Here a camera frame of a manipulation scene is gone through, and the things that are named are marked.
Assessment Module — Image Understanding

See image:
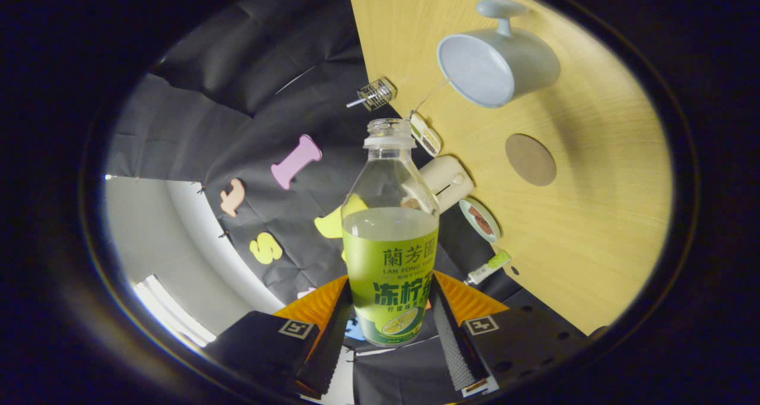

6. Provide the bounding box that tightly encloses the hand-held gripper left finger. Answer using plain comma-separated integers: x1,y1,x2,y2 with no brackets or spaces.
202,274,356,397

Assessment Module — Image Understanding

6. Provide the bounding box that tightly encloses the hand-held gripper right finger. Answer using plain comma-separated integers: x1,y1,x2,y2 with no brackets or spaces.
429,270,588,397

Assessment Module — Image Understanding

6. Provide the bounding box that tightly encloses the green label juice bottle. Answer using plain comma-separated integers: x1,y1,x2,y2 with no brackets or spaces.
341,118,441,348

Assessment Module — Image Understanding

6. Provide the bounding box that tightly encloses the round brown coaster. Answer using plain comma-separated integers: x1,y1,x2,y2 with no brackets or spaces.
505,134,558,187

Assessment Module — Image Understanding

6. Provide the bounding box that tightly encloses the pale blue cup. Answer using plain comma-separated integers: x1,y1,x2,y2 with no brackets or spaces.
437,0,561,109

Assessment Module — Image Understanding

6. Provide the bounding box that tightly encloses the small white green bottle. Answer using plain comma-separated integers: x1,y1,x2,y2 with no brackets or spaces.
465,249,512,286

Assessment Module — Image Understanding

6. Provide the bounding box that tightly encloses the pale green plate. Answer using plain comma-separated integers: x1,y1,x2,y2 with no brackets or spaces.
458,198,501,243

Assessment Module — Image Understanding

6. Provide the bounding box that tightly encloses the white toaster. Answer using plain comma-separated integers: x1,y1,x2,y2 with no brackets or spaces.
416,156,474,214

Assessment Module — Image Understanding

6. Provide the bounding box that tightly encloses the wooden table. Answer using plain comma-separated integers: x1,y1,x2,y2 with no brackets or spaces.
346,0,675,336

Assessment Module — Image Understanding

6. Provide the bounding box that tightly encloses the white divided dish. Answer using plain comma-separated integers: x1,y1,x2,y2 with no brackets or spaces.
410,113,442,157

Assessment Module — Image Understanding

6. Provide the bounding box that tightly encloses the wire mesh holder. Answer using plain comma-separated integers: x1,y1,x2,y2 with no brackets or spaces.
356,77,397,111

